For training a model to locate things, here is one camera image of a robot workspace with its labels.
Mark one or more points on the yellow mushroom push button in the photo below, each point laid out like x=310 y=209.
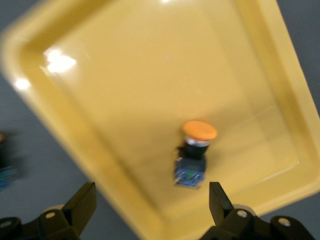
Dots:
x=190 y=170
x=6 y=172

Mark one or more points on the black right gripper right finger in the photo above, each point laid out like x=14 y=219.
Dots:
x=221 y=207

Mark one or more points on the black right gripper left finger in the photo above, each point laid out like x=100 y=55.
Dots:
x=80 y=207

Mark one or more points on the yellow plastic tray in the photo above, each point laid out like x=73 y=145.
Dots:
x=150 y=75

